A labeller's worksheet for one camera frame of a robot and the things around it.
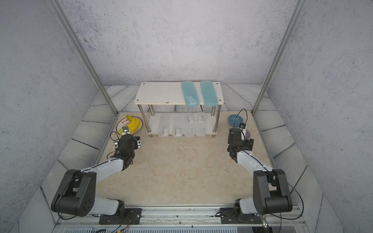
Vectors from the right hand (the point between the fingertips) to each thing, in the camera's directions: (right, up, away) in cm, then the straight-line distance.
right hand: (243, 137), depth 89 cm
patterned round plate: (-84, +9, +26) cm, 88 cm away
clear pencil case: (-25, +7, +16) cm, 30 cm away
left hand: (-70, -1, +2) cm, 70 cm away
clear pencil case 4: (-51, +7, +16) cm, 54 cm away
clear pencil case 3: (-42, +7, +15) cm, 45 cm away
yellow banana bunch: (-73, +6, +17) cm, 75 cm away
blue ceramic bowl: (+1, +10, +22) cm, 24 cm away
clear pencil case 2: (-33, +7, +16) cm, 37 cm away
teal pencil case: (-21, +26, -4) cm, 34 cm away
